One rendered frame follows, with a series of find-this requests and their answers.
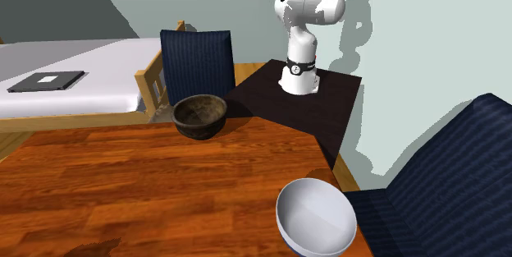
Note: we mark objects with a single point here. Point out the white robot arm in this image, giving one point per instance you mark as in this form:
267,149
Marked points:
300,52

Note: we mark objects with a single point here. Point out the dark blue striped chair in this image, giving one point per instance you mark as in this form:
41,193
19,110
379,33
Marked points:
452,184
197,66

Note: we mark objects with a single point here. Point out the dark robot stand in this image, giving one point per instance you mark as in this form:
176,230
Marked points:
316,114

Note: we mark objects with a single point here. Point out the dark brown bowl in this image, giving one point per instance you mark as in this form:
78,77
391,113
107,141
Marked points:
198,117

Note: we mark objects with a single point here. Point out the wooden table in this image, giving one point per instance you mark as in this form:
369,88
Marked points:
160,192

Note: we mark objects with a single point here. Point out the white bowl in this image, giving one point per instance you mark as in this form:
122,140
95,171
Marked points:
316,218

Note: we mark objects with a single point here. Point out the black flat book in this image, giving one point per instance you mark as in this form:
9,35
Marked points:
46,81

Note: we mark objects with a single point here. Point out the white bed with wooden frame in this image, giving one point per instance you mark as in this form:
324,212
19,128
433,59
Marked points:
92,88

